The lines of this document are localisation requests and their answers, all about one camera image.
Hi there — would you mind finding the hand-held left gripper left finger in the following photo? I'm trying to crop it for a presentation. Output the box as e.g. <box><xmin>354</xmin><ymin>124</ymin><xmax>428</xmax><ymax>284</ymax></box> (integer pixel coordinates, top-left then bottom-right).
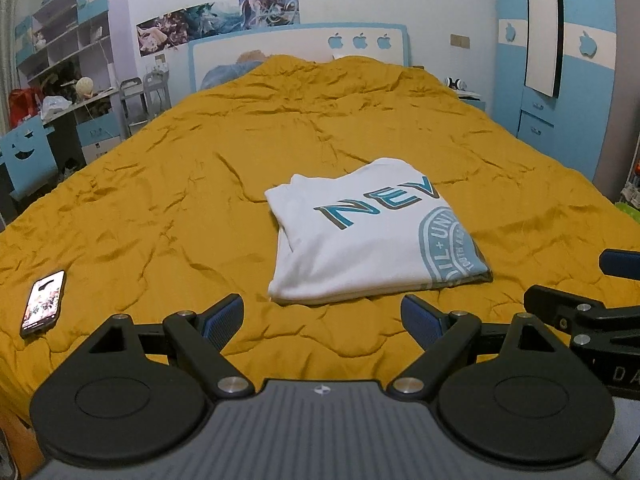
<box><xmin>86</xmin><ymin>294</ymin><xmax>255</xmax><ymax>401</ymax></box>

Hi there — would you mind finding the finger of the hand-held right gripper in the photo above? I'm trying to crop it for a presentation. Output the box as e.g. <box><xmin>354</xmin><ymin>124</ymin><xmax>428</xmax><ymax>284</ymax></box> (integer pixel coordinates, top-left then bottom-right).
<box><xmin>598</xmin><ymin>248</ymin><xmax>640</xmax><ymax>281</ymax></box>
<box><xmin>523</xmin><ymin>284</ymin><xmax>640</xmax><ymax>347</ymax></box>

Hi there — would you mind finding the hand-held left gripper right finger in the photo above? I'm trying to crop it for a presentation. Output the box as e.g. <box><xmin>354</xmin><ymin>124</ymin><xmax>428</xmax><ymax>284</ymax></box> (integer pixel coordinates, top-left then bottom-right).
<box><xmin>387</xmin><ymin>294</ymin><xmax>573</xmax><ymax>403</ymax></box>

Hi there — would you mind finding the white printed t-shirt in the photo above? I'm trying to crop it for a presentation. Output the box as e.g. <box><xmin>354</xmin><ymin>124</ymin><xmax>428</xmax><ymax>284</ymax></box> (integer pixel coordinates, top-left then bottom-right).
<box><xmin>264</xmin><ymin>158</ymin><xmax>494</xmax><ymax>306</ymax></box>

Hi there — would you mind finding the yellow quilted blanket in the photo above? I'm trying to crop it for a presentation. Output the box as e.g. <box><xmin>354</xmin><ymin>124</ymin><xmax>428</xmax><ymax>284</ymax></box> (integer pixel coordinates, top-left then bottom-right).
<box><xmin>0</xmin><ymin>55</ymin><xmax>640</xmax><ymax>433</ymax></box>

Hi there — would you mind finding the black smartphone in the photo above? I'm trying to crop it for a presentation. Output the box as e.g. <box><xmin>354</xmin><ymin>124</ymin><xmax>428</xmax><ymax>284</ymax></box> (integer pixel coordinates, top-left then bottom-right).
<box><xmin>19</xmin><ymin>269</ymin><xmax>68</xmax><ymax>339</ymax></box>

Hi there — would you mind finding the blue wardrobe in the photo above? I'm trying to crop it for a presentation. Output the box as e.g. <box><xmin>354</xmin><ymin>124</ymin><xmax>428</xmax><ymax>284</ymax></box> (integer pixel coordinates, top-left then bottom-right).
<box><xmin>492</xmin><ymin>0</ymin><xmax>619</xmax><ymax>177</ymax></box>

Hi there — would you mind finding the white nightstand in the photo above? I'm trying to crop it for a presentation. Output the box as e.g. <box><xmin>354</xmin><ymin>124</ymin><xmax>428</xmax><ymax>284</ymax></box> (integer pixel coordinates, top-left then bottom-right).
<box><xmin>445</xmin><ymin>87</ymin><xmax>487</xmax><ymax>114</ymax></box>

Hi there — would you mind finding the grey chair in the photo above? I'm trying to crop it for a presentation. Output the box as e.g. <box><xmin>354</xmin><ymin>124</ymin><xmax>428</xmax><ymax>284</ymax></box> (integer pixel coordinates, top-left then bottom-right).
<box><xmin>119</xmin><ymin>70</ymin><xmax>174</xmax><ymax>137</ymax></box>

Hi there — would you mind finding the blue pillow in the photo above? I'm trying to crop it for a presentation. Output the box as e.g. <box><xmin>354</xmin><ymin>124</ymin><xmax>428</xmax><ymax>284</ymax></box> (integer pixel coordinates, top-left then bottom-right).
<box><xmin>199</xmin><ymin>50</ymin><xmax>267</xmax><ymax>92</ymax></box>

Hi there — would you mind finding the wardrobe mirror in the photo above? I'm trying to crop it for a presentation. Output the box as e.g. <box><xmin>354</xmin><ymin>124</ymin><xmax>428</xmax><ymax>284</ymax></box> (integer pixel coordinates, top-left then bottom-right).
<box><xmin>523</xmin><ymin>0</ymin><xmax>565</xmax><ymax>99</ymax></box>

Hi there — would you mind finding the blue smiley chair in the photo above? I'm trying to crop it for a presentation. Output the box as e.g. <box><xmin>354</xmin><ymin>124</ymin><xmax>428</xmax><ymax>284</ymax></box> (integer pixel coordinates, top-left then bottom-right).
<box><xmin>0</xmin><ymin>114</ymin><xmax>59</xmax><ymax>202</ymax></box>

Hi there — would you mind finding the white plastic bag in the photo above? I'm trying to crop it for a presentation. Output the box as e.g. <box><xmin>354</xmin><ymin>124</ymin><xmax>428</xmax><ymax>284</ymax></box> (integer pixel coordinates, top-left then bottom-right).
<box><xmin>40</xmin><ymin>94</ymin><xmax>74</xmax><ymax>119</ymax></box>

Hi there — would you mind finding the white blue-trimmed headboard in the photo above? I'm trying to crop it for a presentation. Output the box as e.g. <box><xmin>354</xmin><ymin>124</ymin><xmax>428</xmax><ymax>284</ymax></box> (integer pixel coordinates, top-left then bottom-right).
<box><xmin>187</xmin><ymin>22</ymin><xmax>412</xmax><ymax>94</ymax></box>

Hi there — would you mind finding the red bag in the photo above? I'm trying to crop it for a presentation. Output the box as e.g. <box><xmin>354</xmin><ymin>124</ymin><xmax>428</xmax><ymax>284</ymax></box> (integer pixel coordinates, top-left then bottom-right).
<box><xmin>8</xmin><ymin>87</ymin><xmax>44</xmax><ymax>124</ymax></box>

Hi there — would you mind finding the white and blue bookshelf desk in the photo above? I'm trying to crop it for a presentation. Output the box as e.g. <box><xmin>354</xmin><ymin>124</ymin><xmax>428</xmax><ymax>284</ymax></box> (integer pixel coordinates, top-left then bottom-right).
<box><xmin>14</xmin><ymin>0</ymin><xmax>127</xmax><ymax>162</ymax></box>

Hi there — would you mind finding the wall poster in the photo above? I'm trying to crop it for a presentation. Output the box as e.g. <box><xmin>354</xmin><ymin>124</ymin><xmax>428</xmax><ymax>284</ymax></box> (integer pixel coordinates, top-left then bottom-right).
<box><xmin>176</xmin><ymin>2</ymin><xmax>244</xmax><ymax>42</ymax></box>
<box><xmin>136</xmin><ymin>12</ymin><xmax>190</xmax><ymax>57</ymax></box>
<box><xmin>238</xmin><ymin>0</ymin><xmax>301</xmax><ymax>29</ymax></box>

